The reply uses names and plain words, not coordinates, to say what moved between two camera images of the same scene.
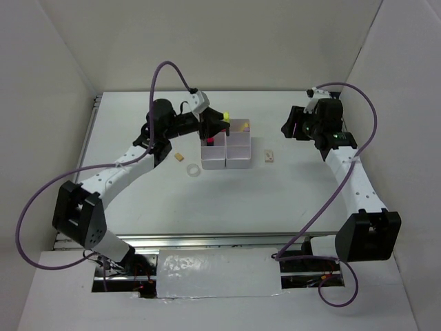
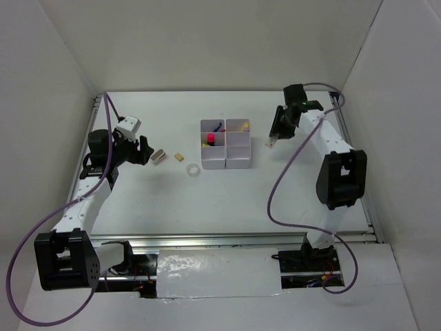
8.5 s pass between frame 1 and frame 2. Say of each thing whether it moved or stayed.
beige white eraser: moved
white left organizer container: stayed
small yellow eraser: stayed
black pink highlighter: stayed
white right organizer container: stayed
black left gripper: moved
